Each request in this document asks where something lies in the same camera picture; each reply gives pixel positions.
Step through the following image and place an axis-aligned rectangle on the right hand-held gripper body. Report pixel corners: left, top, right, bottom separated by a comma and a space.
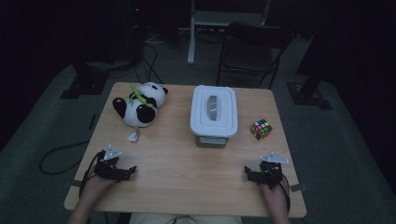
259, 152, 290, 190

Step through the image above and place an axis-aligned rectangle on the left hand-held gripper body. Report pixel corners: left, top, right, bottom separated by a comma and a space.
92, 145, 126, 182

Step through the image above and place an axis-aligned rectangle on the colourful puzzle cube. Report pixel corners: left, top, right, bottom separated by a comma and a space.
249, 119, 274, 141

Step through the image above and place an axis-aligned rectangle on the panda plush toy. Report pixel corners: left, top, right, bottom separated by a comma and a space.
112, 81, 169, 143

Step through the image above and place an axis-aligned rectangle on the white plastic storage box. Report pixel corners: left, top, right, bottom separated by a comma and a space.
190, 84, 239, 139

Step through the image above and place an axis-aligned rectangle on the person's left hand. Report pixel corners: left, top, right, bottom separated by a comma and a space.
81, 176, 116, 200

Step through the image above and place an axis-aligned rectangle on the person's right hand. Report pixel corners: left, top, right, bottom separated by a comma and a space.
261, 178, 291, 206

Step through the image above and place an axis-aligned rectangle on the grey tape strip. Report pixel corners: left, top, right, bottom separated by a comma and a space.
289, 183, 308, 193
64, 178, 84, 189

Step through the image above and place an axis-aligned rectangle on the person's beige clothing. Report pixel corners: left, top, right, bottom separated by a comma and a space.
128, 213, 244, 224

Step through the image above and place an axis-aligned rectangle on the black stand base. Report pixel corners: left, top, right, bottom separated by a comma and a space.
286, 0, 333, 111
60, 60, 110, 101

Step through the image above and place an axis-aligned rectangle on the black folding chair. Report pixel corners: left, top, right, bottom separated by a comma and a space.
216, 21, 294, 91

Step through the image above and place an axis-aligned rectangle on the white metal stand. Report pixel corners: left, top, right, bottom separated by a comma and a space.
186, 0, 273, 65

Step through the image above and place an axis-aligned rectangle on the left hand-held gripper cable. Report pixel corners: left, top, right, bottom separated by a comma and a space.
78, 150, 106, 199

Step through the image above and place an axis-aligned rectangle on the hand-held gripper cable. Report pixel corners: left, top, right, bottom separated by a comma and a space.
78, 150, 106, 199
279, 174, 292, 216

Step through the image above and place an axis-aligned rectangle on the right hand-held gripper cable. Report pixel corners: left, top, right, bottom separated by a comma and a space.
279, 174, 292, 216

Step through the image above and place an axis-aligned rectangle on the black floor cable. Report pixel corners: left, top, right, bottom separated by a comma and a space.
38, 140, 92, 176

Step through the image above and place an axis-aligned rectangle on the bundle of dark cables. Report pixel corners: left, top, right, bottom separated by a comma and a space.
108, 31, 164, 85

